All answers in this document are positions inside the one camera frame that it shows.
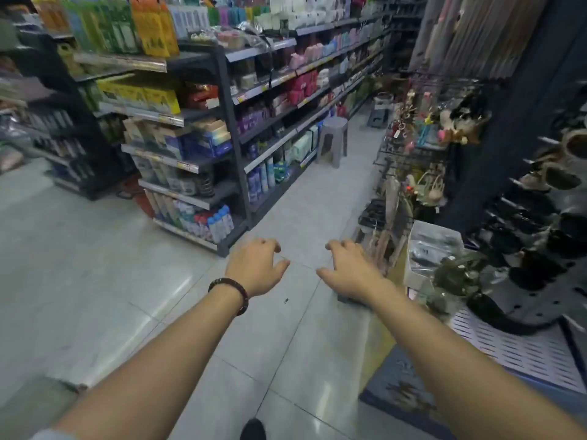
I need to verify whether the dark beaded bracelet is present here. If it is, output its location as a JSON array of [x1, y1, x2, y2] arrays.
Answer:
[[208, 277, 250, 317]]

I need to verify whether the row of pink packages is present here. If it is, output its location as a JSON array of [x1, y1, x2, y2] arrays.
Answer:
[[287, 70, 320, 106]]

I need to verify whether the blue floor mat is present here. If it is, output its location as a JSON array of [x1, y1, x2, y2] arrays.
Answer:
[[359, 345, 587, 440]]

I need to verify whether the row of green packets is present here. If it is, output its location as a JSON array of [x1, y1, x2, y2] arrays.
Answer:
[[62, 0, 138, 54]]

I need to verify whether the row of rolled mats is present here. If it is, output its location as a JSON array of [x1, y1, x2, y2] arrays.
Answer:
[[408, 0, 551, 81]]

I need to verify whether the person's left hand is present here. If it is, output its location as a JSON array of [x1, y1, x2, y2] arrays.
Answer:
[[224, 238, 291, 299]]

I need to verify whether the row of green white boxes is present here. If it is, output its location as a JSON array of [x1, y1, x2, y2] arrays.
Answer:
[[283, 125, 322, 166]]

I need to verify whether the rack of hair accessories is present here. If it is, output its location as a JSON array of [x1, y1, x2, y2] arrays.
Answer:
[[372, 70, 494, 225]]

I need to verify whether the display of black hair accessories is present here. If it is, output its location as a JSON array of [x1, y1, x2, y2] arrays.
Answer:
[[476, 86, 587, 337]]

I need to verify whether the row of blue white boxes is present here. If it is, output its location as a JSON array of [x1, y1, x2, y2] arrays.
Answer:
[[182, 119, 234, 160]]

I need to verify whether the grey plastic stool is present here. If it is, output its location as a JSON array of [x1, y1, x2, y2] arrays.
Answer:
[[316, 116, 349, 169]]

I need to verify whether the row of orange yellow packets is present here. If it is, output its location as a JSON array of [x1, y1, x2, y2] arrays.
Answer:
[[130, 0, 180, 59]]

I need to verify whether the white shirt sleeve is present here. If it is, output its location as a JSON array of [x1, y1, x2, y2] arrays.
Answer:
[[31, 427, 75, 440]]

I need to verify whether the person's left forearm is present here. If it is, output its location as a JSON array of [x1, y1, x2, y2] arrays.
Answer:
[[53, 281, 248, 440]]

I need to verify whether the person's right hand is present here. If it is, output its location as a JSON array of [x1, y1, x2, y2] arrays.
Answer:
[[316, 238, 394, 309]]

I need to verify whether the person's right forearm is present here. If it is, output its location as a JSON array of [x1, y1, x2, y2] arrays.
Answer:
[[366, 284, 587, 440]]

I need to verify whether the row of pale blue bottles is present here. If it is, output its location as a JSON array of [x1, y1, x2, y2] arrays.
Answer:
[[246, 156, 277, 205]]

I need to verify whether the row of spray bottles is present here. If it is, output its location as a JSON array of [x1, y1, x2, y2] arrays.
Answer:
[[176, 200, 235, 246]]

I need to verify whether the black shoe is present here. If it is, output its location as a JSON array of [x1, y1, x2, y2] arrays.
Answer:
[[240, 418, 267, 440]]

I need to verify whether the row of yellow boxes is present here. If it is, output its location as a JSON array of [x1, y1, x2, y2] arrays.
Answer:
[[96, 73, 182, 116]]

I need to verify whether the clear wrapped green item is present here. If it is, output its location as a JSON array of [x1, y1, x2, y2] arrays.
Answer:
[[419, 251, 490, 319]]

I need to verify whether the black plastic tray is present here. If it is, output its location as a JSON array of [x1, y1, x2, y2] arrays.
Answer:
[[357, 199, 391, 230]]

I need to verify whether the white box of clear packets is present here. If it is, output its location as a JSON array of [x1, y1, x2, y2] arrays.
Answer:
[[403, 219, 467, 293]]

